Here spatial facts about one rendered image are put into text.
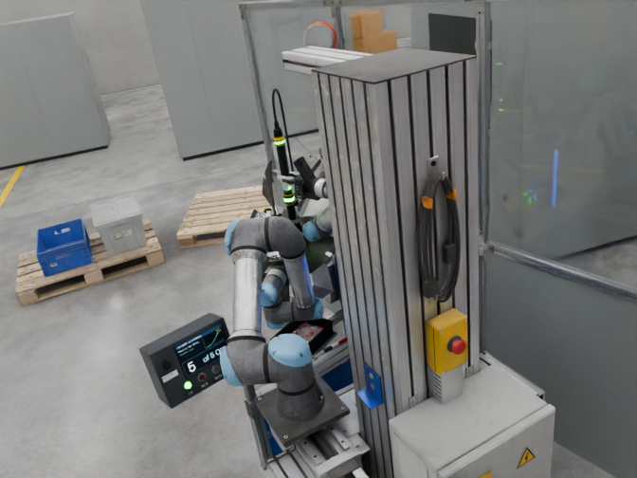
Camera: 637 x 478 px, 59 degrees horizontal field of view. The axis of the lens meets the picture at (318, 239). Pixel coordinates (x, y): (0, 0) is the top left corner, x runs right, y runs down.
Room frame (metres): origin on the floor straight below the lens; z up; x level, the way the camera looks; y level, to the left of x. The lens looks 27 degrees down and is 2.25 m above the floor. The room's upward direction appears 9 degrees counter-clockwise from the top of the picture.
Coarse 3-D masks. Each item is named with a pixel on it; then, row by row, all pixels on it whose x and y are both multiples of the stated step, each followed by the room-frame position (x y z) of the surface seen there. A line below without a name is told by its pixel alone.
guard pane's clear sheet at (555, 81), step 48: (528, 0) 2.08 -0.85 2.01; (576, 0) 1.93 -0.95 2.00; (624, 0) 1.81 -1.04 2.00; (288, 48) 3.31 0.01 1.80; (384, 48) 2.68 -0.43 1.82; (432, 48) 2.44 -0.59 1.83; (528, 48) 2.07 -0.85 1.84; (576, 48) 1.93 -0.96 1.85; (624, 48) 1.80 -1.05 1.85; (288, 96) 3.37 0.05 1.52; (528, 96) 2.07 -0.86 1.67; (576, 96) 1.92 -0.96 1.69; (624, 96) 1.78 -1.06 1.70; (528, 144) 2.06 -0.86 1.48; (576, 144) 1.91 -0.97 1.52; (624, 144) 1.77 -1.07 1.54; (528, 192) 2.06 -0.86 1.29; (576, 192) 1.89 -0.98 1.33; (624, 192) 1.76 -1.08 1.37; (528, 240) 2.05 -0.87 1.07; (576, 240) 1.88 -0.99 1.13; (624, 240) 1.74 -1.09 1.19
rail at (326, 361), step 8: (344, 344) 1.81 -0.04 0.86; (320, 352) 1.78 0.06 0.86; (328, 352) 1.78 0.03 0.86; (336, 352) 1.79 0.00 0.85; (344, 352) 1.81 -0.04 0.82; (312, 360) 1.75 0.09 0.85; (320, 360) 1.74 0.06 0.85; (328, 360) 1.76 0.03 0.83; (336, 360) 1.78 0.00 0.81; (344, 360) 1.81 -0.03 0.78; (320, 368) 1.74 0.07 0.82; (328, 368) 1.76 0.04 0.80; (320, 376) 1.73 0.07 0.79; (256, 392) 1.61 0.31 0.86; (248, 408) 1.57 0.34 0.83; (256, 408) 1.57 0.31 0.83; (256, 416) 1.56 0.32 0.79
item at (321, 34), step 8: (312, 24) 2.86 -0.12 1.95; (320, 24) 2.82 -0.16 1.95; (328, 24) 2.85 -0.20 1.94; (312, 32) 2.83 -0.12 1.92; (320, 32) 2.82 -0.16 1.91; (328, 32) 2.80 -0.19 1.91; (304, 40) 2.85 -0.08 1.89; (312, 40) 2.83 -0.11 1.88; (320, 40) 2.82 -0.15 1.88; (328, 40) 2.81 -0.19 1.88; (336, 40) 2.82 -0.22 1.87
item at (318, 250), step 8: (320, 240) 2.09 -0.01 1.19; (328, 240) 2.07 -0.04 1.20; (312, 248) 2.04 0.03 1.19; (320, 248) 2.02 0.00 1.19; (328, 248) 2.01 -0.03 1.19; (312, 256) 1.99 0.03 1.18; (320, 256) 1.98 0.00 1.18; (328, 256) 1.96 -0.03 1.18; (312, 264) 1.96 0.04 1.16; (320, 264) 1.94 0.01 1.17
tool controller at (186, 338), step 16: (208, 320) 1.54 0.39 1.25; (224, 320) 1.53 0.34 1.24; (176, 336) 1.48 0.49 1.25; (192, 336) 1.46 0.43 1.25; (208, 336) 1.48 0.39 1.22; (224, 336) 1.50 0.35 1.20; (144, 352) 1.42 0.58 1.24; (160, 352) 1.40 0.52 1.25; (176, 352) 1.42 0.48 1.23; (192, 352) 1.44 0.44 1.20; (208, 352) 1.46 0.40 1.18; (160, 368) 1.38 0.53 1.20; (176, 368) 1.40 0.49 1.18; (208, 368) 1.44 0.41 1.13; (160, 384) 1.36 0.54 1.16; (176, 384) 1.38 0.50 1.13; (192, 384) 1.40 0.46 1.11; (208, 384) 1.42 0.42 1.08; (176, 400) 1.36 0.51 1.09
